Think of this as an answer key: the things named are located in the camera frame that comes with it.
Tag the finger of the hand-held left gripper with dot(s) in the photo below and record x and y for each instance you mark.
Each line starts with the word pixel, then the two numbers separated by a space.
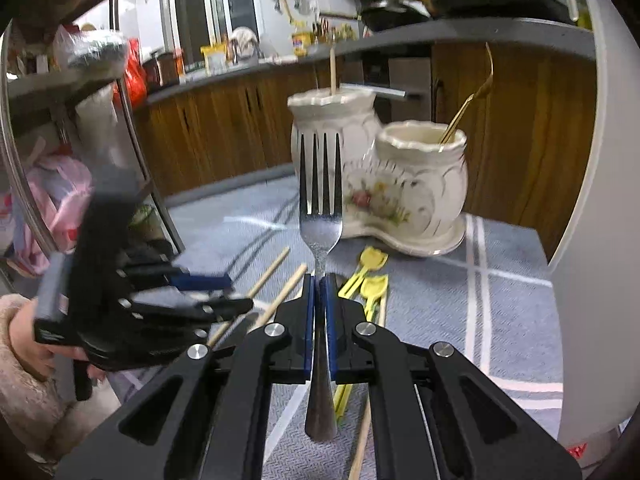
pixel 200 281
pixel 190 312

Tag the pink plastic bag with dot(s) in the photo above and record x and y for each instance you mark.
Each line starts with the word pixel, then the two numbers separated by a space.
pixel 55 200

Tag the yellow oil bottle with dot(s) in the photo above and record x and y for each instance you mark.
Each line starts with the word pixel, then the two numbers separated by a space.
pixel 301 44

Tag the wooden kitchen cabinets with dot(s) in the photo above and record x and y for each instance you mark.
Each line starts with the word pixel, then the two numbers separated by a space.
pixel 525 160

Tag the person's left forearm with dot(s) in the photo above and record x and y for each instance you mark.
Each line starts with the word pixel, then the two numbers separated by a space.
pixel 30 410

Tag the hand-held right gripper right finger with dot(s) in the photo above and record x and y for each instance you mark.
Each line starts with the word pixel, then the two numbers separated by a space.
pixel 328 330

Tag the yellow snack packet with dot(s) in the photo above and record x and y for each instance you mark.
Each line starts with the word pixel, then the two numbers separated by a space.
pixel 214 57

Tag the kitchen window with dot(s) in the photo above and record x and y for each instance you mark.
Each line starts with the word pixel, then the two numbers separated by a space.
pixel 200 5

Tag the metal shelf rack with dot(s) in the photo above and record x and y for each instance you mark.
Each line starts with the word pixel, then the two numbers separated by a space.
pixel 30 95

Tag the white appliance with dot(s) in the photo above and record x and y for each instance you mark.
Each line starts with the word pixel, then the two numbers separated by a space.
pixel 610 210

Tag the grey kitchen counter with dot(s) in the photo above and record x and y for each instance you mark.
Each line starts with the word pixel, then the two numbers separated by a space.
pixel 500 35

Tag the clear bag with dark contents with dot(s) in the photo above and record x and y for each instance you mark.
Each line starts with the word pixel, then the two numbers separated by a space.
pixel 95 52

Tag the silver metal fork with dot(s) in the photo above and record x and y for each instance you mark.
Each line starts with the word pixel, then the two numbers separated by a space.
pixel 320 230

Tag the cream ceramic utensil holder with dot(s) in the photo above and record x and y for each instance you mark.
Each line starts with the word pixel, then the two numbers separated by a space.
pixel 415 190

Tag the dark cooking pot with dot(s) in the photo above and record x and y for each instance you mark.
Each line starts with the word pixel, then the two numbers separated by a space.
pixel 160 70

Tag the black wok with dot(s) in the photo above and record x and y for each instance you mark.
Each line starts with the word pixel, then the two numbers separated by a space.
pixel 395 15

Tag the built-in oven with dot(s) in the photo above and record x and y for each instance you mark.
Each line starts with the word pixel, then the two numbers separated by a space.
pixel 405 77

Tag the yellow plastic spoon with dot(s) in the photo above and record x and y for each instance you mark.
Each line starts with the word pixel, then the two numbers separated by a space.
pixel 375 290
pixel 374 257

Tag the gold metal spoon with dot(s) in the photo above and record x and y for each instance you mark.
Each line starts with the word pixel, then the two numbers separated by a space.
pixel 462 110

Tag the red plastic bag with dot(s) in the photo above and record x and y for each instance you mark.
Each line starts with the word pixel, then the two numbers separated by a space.
pixel 134 75

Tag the crumpled white cloth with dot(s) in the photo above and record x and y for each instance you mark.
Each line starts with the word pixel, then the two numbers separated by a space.
pixel 244 40

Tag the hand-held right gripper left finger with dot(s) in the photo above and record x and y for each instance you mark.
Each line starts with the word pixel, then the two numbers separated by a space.
pixel 309 330

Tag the person's left hand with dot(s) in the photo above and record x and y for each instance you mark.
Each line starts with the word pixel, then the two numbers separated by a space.
pixel 25 332

